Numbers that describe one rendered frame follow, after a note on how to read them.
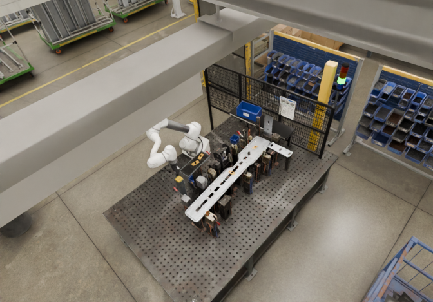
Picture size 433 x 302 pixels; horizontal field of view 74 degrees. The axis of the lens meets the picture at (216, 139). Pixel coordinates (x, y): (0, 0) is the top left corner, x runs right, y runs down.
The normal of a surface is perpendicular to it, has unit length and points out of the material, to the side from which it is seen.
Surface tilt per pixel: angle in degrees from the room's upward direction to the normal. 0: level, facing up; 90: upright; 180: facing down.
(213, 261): 0
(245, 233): 0
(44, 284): 0
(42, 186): 90
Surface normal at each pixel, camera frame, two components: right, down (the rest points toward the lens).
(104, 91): -0.08, -0.69
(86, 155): 0.71, 0.47
